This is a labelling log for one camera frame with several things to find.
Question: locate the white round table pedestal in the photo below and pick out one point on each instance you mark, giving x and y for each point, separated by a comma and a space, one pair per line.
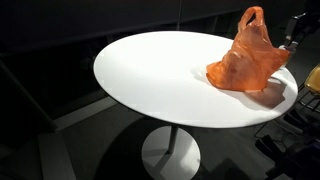
171, 155

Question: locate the orange plastic bag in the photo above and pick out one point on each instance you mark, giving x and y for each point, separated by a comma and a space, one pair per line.
248, 63

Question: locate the yellow chair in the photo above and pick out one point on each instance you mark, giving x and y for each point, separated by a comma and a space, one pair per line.
314, 80

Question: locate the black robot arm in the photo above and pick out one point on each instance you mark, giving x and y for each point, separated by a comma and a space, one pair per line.
312, 13

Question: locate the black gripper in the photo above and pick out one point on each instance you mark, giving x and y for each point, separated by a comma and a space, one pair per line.
296, 28

